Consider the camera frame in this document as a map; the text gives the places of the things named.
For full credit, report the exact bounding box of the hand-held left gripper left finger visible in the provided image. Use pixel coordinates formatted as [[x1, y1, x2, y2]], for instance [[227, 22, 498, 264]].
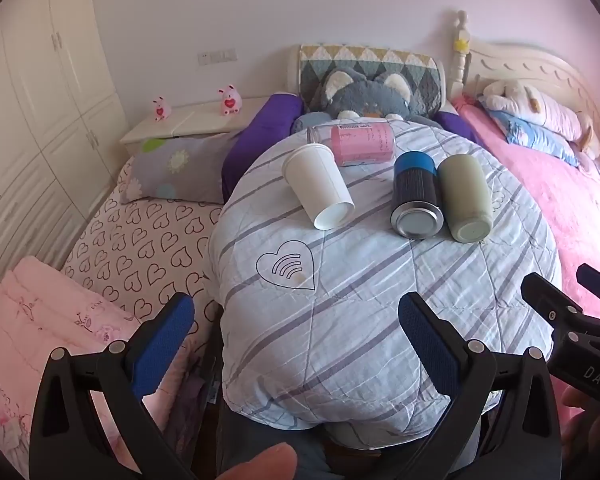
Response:
[[29, 292, 197, 480]]

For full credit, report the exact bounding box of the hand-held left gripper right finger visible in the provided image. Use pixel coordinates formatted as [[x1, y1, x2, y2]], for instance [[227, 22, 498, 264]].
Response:
[[398, 292, 564, 480]]

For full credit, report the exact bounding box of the grey-green cup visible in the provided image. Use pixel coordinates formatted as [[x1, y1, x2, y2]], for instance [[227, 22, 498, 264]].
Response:
[[437, 154, 495, 245]]

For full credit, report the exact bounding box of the blue and black steel cup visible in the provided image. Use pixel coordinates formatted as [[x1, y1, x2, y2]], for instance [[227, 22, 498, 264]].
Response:
[[390, 151, 445, 240]]

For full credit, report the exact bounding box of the white paper cup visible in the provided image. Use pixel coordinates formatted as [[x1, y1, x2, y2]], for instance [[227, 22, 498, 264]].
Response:
[[282, 143, 356, 231]]

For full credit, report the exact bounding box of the pink bottle with clear lid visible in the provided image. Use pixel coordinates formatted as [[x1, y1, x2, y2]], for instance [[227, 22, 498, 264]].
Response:
[[307, 121, 398, 167]]

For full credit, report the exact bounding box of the person's right hand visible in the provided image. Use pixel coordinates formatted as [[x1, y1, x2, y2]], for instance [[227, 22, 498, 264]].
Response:
[[561, 385, 600, 463]]

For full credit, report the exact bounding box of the person's left hand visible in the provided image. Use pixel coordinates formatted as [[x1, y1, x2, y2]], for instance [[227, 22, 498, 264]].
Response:
[[214, 442, 299, 480]]

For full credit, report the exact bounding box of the striped light blue quilt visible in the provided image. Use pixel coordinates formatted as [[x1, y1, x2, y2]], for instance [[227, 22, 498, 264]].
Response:
[[207, 120, 564, 452]]

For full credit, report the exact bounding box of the heart print bed sheet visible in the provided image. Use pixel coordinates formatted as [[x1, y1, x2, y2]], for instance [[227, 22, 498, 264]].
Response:
[[62, 155, 227, 337]]

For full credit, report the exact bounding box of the pink fleece blanket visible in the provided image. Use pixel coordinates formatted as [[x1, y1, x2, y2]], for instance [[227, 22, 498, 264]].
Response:
[[452, 95, 600, 422]]

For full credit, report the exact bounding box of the pink floral folded blanket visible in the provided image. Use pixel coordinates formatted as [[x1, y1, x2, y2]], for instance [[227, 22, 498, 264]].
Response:
[[0, 255, 197, 472]]

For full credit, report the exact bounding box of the blue printed pillow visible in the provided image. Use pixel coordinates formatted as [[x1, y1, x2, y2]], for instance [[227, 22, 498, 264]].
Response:
[[489, 109, 582, 169]]

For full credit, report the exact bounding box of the grey flower print pillow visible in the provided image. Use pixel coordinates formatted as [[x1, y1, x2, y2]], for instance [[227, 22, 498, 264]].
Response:
[[119, 132, 244, 206]]

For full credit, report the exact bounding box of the white dog plush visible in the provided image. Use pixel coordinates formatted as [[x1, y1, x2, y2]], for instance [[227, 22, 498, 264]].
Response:
[[480, 79, 600, 159]]

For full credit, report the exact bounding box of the purple pillow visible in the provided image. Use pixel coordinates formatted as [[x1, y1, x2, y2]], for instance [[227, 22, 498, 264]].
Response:
[[432, 110, 482, 147], [221, 92, 305, 204]]

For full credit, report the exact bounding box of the cream nightstand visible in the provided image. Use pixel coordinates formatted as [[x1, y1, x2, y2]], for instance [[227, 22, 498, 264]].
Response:
[[119, 96, 274, 162]]

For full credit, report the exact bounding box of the cream carved bed headboard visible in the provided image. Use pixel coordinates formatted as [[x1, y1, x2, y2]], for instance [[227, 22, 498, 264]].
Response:
[[450, 10, 600, 173]]

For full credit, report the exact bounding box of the grey cat plush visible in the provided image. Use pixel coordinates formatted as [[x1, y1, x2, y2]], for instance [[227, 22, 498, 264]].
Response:
[[292, 67, 434, 134]]

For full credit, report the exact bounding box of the white wardrobe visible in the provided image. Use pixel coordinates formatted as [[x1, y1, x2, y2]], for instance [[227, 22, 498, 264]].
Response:
[[0, 0, 129, 307]]

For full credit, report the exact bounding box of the diamond patterned cushion cover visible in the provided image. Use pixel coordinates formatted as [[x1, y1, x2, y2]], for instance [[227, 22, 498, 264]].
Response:
[[297, 44, 447, 112]]

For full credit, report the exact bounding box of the white wall switch panel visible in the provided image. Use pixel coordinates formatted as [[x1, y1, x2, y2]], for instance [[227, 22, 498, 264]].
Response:
[[197, 48, 238, 66]]

